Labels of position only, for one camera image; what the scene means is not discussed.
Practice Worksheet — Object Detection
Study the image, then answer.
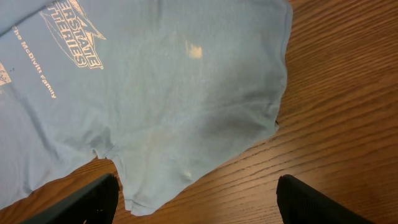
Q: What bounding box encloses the light blue t-shirt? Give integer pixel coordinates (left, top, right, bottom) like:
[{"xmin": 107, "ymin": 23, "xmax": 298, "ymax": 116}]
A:
[{"xmin": 1, "ymin": 0, "xmax": 292, "ymax": 216}]

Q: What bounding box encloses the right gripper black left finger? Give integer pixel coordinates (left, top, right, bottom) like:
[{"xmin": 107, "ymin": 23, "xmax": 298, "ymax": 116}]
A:
[{"xmin": 22, "ymin": 174, "xmax": 119, "ymax": 224}]

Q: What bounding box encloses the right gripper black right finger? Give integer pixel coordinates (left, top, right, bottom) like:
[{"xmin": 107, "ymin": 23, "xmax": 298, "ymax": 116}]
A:
[{"xmin": 276, "ymin": 175, "xmax": 373, "ymax": 224}]

